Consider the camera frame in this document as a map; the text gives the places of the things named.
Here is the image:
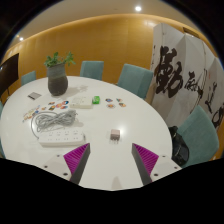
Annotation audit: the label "potted plant in grey vase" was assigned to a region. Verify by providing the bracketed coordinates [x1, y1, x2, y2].
[43, 50, 77, 97]

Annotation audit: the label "teal upholstered chairs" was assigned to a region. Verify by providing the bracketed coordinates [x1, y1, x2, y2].
[0, 60, 221, 168]

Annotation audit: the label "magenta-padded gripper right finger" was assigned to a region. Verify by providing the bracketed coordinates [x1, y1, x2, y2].
[131, 142, 183, 187]

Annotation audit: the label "black television screen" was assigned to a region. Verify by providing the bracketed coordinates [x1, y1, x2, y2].
[0, 53, 20, 98]

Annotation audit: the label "white power strip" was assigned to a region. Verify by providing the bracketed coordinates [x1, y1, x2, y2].
[37, 128, 87, 148]

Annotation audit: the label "colourful sticker sheet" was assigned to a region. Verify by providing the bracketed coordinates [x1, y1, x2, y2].
[22, 104, 42, 123]

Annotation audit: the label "grey coiled power cable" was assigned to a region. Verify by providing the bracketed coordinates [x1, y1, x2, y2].
[30, 109, 79, 139]

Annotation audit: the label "black bag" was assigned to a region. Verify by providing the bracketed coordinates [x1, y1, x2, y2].
[168, 125, 190, 168]

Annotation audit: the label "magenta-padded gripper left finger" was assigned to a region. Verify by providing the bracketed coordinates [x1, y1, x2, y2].
[41, 142, 92, 186]

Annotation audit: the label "round ceiling lights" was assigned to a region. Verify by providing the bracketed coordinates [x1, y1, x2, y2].
[18, 5, 143, 42]

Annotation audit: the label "flat grey card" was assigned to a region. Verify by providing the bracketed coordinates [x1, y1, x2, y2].
[27, 91, 43, 101]

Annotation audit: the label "white calligraphy folding screen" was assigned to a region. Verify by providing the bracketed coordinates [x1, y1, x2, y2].
[148, 22, 224, 131]

